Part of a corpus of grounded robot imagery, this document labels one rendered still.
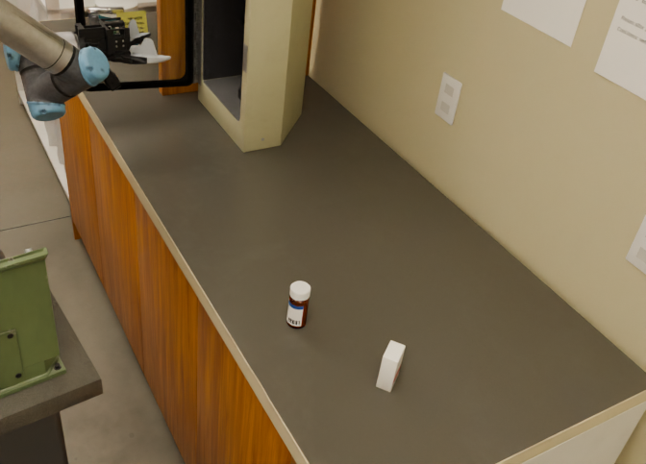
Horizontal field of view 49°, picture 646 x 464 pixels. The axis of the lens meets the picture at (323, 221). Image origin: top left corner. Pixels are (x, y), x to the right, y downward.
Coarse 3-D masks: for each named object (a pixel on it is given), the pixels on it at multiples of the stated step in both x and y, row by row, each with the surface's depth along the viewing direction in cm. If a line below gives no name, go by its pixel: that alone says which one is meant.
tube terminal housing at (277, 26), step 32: (256, 0) 164; (288, 0) 169; (256, 32) 169; (288, 32) 174; (256, 64) 174; (288, 64) 180; (256, 96) 180; (288, 96) 188; (224, 128) 196; (256, 128) 185; (288, 128) 197
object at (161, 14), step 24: (96, 0) 181; (120, 0) 183; (144, 0) 185; (168, 0) 188; (144, 24) 189; (168, 24) 191; (168, 48) 195; (120, 72) 195; (144, 72) 197; (168, 72) 200
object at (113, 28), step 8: (80, 24) 162; (104, 24) 164; (112, 24) 166; (120, 24) 167; (80, 32) 161; (88, 32) 162; (96, 32) 162; (104, 32) 163; (112, 32) 162; (120, 32) 164; (128, 32) 164; (80, 40) 161; (88, 40) 163; (96, 40) 164; (104, 40) 165; (112, 40) 164; (120, 40) 166; (128, 40) 167; (80, 48) 161; (104, 48) 166; (112, 48) 165; (120, 48) 167; (128, 48) 168; (112, 56) 166
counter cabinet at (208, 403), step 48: (96, 144) 217; (96, 192) 234; (96, 240) 253; (144, 240) 190; (144, 288) 202; (144, 336) 217; (192, 336) 169; (192, 384) 179; (240, 384) 145; (192, 432) 190; (240, 432) 152; (624, 432) 143
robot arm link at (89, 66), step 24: (0, 0) 135; (0, 24) 135; (24, 24) 138; (24, 48) 140; (48, 48) 142; (72, 48) 147; (96, 48) 151; (72, 72) 148; (96, 72) 149; (72, 96) 155
